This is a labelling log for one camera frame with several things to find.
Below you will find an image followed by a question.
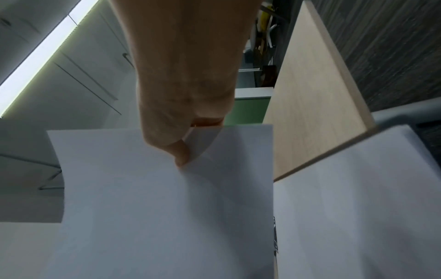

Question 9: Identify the person's right hand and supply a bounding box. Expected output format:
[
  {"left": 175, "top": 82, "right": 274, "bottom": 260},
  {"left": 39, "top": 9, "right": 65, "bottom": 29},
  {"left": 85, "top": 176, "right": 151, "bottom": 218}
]
[{"left": 108, "top": 0, "right": 261, "bottom": 169}]

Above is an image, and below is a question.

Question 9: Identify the stack of white papers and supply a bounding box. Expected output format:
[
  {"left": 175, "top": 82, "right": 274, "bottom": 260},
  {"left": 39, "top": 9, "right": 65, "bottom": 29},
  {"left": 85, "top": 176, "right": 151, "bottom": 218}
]
[{"left": 41, "top": 124, "right": 275, "bottom": 279}]

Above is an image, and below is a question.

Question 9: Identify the white paper bundle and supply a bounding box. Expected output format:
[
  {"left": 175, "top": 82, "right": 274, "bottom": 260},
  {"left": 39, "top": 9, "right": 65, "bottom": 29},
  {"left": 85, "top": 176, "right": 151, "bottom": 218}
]
[{"left": 274, "top": 124, "right": 441, "bottom": 279}]

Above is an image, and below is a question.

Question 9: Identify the green cabinet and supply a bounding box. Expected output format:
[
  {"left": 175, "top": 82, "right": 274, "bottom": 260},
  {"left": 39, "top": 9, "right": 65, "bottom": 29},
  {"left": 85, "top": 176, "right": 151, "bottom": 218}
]
[{"left": 224, "top": 97, "right": 273, "bottom": 127}]

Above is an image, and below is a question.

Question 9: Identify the yellow object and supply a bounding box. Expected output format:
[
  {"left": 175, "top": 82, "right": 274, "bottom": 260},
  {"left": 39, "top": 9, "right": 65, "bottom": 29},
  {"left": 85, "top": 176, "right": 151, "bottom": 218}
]
[{"left": 256, "top": 5, "right": 273, "bottom": 52}]

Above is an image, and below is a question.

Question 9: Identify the white office chair base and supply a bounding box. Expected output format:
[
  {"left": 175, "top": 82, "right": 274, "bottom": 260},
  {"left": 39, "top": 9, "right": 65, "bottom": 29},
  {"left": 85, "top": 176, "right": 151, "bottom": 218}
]
[{"left": 266, "top": 23, "right": 278, "bottom": 49}]

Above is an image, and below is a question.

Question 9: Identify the white cabinet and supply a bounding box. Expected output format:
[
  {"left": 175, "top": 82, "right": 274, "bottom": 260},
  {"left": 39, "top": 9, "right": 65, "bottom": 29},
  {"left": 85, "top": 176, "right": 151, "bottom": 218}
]
[{"left": 0, "top": 5, "right": 139, "bottom": 164}]

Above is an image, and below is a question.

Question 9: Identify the ceiling light strip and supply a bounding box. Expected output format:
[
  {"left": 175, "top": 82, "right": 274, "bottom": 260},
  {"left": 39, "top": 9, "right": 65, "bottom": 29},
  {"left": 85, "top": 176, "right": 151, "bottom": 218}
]
[{"left": 0, "top": 0, "right": 108, "bottom": 118}]

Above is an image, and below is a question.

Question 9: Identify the white desk leg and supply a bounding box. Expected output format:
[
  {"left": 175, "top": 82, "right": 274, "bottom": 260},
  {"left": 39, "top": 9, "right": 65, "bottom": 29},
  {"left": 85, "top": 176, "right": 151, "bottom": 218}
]
[{"left": 372, "top": 97, "right": 441, "bottom": 129}]

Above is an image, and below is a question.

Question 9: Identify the gray wall conduit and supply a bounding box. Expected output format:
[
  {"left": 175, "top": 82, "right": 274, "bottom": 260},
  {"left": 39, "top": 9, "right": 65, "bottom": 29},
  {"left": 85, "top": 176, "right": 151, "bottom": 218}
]
[{"left": 0, "top": 152, "right": 65, "bottom": 192}]

